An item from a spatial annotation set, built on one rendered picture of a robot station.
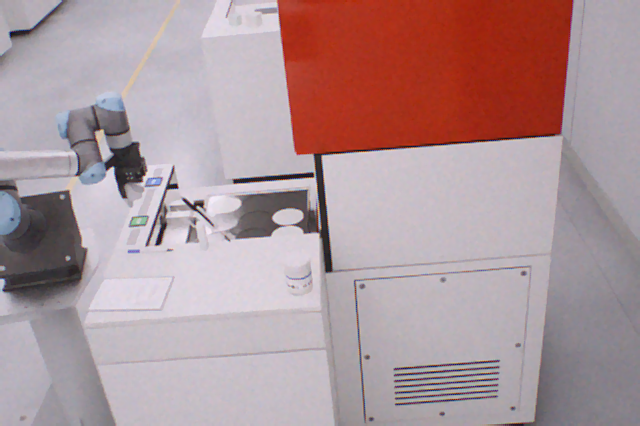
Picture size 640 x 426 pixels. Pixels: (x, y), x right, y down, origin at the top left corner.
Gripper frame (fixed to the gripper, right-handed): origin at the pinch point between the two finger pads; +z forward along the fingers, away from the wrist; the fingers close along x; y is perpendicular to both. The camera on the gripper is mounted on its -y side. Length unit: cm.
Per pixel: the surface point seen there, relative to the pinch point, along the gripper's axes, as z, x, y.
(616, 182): 83, 126, 208
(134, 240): 10.2, -5.1, 0.6
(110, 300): 9.0, -36.3, 0.4
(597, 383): 106, 12, 160
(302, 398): 42, -45, 49
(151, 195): 10.2, 22.7, 1.0
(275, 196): 16, 24, 43
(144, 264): 9.4, -19.9, 6.6
